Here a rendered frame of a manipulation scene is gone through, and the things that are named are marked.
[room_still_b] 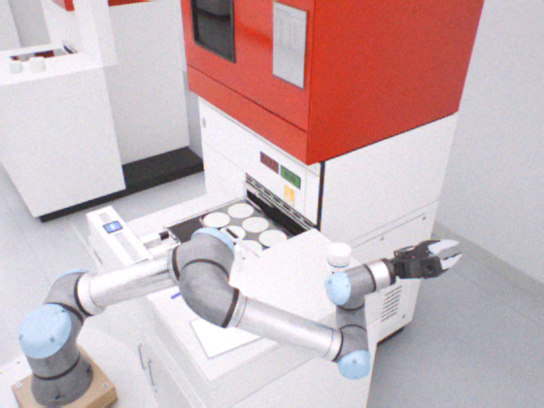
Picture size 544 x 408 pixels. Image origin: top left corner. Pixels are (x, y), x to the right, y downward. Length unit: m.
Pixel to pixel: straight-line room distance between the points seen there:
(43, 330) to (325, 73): 1.01
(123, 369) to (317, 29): 1.10
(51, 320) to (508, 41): 2.42
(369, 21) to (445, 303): 1.85
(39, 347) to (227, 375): 0.45
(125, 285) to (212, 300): 0.29
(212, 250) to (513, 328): 2.11
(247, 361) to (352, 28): 0.97
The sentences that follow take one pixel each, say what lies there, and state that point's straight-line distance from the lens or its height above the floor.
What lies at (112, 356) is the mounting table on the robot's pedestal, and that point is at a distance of 1.64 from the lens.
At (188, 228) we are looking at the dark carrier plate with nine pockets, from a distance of 1.93.
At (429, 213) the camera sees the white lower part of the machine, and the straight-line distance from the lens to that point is 2.33.
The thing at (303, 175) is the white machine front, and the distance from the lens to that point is 1.76.
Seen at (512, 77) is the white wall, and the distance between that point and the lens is 2.95.
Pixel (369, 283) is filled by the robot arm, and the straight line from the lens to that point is 1.29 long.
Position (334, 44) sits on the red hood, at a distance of 1.54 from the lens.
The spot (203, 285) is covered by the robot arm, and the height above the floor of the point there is 1.25.
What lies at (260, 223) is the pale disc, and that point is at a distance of 1.93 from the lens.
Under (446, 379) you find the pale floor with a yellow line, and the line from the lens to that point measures 2.70.
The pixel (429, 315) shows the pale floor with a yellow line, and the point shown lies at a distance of 2.96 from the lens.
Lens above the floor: 2.03
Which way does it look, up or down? 34 degrees down
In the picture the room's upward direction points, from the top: straight up
